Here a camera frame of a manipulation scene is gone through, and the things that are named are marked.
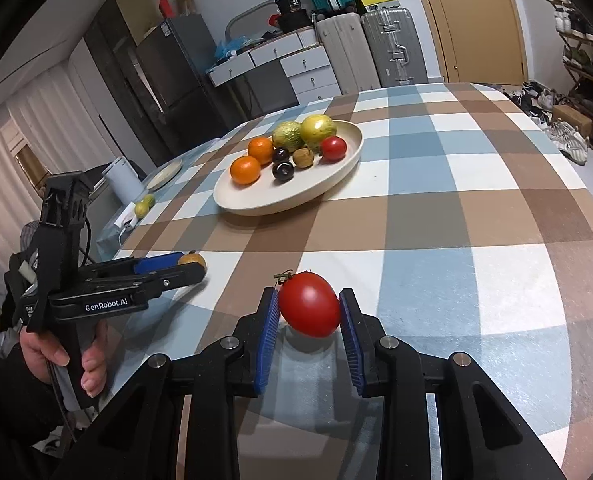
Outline brown longan fruit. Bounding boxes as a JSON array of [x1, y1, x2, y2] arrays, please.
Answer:
[[177, 252, 208, 270], [292, 148, 315, 169]]

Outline orange tangerine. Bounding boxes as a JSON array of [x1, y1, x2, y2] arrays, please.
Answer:
[[229, 155, 262, 186], [248, 136, 275, 166]]

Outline red cherry tomato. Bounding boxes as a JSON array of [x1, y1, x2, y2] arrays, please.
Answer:
[[274, 270, 341, 338], [320, 136, 347, 162]]

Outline dark purple plum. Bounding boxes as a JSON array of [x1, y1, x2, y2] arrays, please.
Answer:
[[272, 160, 295, 183], [272, 148, 291, 164]]

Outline rough yellow-green guava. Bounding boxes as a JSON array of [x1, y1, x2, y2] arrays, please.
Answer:
[[272, 120, 305, 153]]

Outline smooth yellow-green guava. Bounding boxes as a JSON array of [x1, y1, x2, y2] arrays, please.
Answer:
[[299, 114, 337, 151]]

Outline person's left hand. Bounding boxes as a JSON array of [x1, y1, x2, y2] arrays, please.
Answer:
[[20, 320, 108, 398]]

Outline green fruit on side table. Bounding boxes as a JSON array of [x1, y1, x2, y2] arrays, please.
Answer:
[[135, 194, 155, 220]]

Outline small plate on side table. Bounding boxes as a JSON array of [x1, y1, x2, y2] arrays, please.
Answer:
[[147, 159, 184, 193]]

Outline white curtain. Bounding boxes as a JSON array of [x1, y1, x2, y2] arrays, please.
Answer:
[[0, 62, 120, 303]]

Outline cream round plate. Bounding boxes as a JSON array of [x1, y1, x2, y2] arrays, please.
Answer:
[[213, 120, 365, 217]]

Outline checkered tablecloth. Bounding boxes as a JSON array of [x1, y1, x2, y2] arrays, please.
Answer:
[[110, 84, 593, 479]]

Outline dark grey refrigerator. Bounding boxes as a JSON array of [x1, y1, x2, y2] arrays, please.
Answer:
[[136, 14, 243, 148]]

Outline white drawer desk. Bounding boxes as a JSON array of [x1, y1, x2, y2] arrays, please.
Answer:
[[208, 26, 342, 105]]

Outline beige suitcase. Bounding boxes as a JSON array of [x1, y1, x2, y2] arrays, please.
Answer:
[[316, 13, 381, 94]]

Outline cardboard box on floor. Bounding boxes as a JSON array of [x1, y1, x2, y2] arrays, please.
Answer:
[[552, 104, 592, 138]]

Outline silver aluminium suitcase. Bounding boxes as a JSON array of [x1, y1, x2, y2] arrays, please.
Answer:
[[361, 8, 429, 88]]

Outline wooden shoe rack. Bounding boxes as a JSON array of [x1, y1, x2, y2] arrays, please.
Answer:
[[546, 0, 593, 151]]

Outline wooden door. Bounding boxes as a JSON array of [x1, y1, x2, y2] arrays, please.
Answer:
[[422, 0, 525, 86]]

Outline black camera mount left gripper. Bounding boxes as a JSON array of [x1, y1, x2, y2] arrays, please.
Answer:
[[36, 171, 94, 306]]

